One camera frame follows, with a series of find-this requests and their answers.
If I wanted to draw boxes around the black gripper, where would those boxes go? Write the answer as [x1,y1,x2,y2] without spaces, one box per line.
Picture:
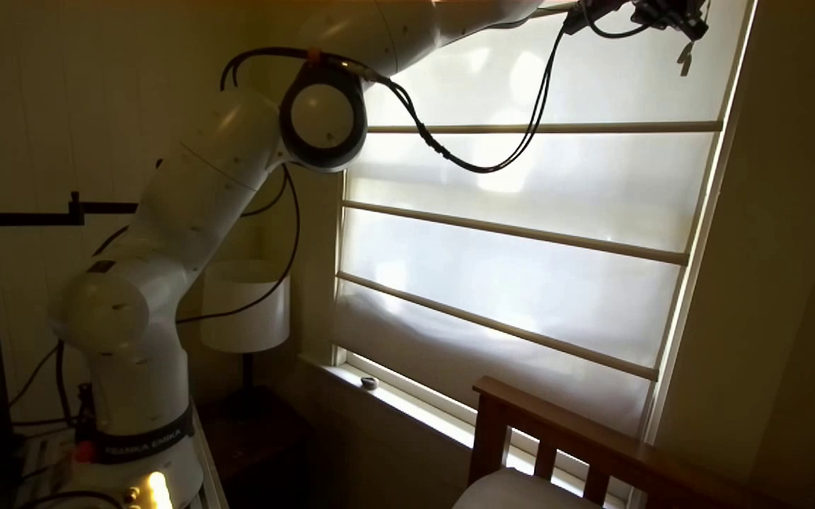
[564,0,713,45]

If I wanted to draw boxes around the white roman window blind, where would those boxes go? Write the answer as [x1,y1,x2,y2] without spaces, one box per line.
[330,0,763,443]

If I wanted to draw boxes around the white mattress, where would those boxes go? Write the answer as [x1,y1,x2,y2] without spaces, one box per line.
[451,467,584,509]

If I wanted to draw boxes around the white lamp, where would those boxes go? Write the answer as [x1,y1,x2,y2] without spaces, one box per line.
[197,267,294,403]

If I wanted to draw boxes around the wooden bunk bed frame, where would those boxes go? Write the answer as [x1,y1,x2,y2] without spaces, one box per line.
[467,373,794,509]

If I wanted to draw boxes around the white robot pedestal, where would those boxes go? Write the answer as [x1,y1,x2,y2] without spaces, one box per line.
[79,440,233,509]

